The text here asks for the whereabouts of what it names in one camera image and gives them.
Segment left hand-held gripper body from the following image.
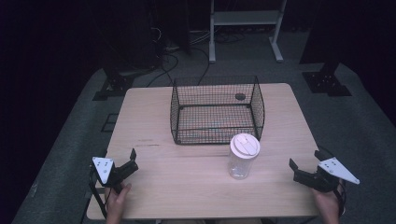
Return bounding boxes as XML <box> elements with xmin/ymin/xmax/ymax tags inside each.
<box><xmin>92</xmin><ymin>156</ymin><xmax>140</xmax><ymax>194</ymax></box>

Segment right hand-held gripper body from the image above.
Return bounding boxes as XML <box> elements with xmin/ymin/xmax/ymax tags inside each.
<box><xmin>292</xmin><ymin>156</ymin><xmax>361</xmax><ymax>193</ymax></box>

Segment clear cup with white lid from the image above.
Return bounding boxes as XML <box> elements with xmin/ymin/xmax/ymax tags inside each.
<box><xmin>227</xmin><ymin>133</ymin><xmax>262</xmax><ymax>181</ymax></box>

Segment black wire mesh basket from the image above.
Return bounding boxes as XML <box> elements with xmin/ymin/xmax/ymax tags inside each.
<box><xmin>169</xmin><ymin>75</ymin><xmax>266</xmax><ymax>147</ymax></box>

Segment person's right hand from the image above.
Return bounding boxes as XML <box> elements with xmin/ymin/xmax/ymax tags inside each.
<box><xmin>312</xmin><ymin>186</ymin><xmax>343</xmax><ymax>224</ymax></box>

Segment person's left hand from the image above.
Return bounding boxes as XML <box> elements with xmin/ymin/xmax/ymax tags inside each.
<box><xmin>105</xmin><ymin>182</ymin><xmax>133</xmax><ymax>224</ymax></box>

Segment black stand base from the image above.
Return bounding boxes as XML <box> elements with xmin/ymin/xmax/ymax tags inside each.
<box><xmin>92</xmin><ymin>65</ymin><xmax>135</xmax><ymax>102</ymax></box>
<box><xmin>301</xmin><ymin>60</ymin><xmax>353</xmax><ymax>97</ymax></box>

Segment black square floor frame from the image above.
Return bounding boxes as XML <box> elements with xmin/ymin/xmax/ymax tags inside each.
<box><xmin>100</xmin><ymin>113</ymin><xmax>120</xmax><ymax>133</ymax></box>

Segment black floor cable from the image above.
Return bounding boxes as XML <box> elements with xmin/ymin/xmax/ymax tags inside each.
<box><xmin>190</xmin><ymin>46</ymin><xmax>211</xmax><ymax>86</ymax></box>
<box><xmin>145</xmin><ymin>46</ymin><xmax>180</xmax><ymax>89</ymax></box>

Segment white metal table frame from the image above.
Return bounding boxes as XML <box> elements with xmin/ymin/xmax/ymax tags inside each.
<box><xmin>208</xmin><ymin>0</ymin><xmax>288</xmax><ymax>64</ymax></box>

